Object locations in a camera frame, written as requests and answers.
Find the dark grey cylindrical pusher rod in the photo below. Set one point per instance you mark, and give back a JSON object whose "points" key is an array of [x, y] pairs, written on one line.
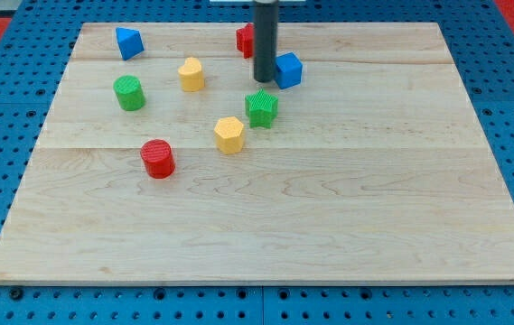
{"points": [[265, 20]]}

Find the green cylinder block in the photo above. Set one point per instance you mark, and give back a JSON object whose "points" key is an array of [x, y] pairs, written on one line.
{"points": [[129, 93]]}

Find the green star block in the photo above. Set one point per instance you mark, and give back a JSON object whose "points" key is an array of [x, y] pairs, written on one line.
{"points": [[261, 109]]}

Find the yellow heart block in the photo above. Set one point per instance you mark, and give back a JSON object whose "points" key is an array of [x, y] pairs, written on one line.
{"points": [[191, 75]]}

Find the blue triangular prism block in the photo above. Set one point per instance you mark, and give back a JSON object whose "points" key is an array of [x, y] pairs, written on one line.
{"points": [[129, 42]]}

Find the light wooden board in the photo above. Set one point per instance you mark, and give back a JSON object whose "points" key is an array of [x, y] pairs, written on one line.
{"points": [[376, 170]]}

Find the blue cube block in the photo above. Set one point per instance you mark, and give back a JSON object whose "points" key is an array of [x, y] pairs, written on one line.
{"points": [[288, 70]]}

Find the red cylinder block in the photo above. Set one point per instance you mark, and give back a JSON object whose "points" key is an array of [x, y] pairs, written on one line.
{"points": [[157, 157]]}

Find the yellow hexagon block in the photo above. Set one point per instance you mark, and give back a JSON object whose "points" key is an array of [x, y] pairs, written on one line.
{"points": [[229, 135]]}

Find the red star block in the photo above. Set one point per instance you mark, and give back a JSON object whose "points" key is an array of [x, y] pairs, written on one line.
{"points": [[245, 39]]}

